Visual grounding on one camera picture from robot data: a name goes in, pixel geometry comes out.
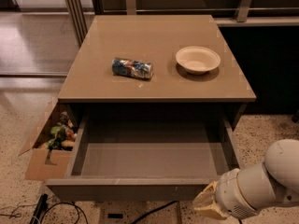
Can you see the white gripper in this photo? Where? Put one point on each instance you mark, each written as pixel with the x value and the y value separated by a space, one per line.
pixel 231 192

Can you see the grey top drawer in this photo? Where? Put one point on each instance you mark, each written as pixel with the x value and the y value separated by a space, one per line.
pixel 124 160

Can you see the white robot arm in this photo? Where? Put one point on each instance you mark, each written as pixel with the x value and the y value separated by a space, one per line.
pixel 244 193

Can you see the grey drawer cabinet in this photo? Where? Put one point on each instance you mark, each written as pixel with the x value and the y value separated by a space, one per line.
pixel 155 39

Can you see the white paper bowl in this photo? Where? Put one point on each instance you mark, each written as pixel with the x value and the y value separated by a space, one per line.
pixel 198 60

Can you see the colourful snack items in box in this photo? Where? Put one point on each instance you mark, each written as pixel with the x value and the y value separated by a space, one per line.
pixel 63 135

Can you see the crushed blue soda can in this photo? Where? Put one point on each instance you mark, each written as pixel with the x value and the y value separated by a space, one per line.
pixel 132 68

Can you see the brown cardboard box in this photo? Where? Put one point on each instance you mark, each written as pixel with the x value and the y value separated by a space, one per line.
pixel 45 164

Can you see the black power strip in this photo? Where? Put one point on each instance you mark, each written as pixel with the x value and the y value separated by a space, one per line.
pixel 41 208

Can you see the metal railing frame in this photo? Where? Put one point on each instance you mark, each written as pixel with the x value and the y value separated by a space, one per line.
pixel 229 13

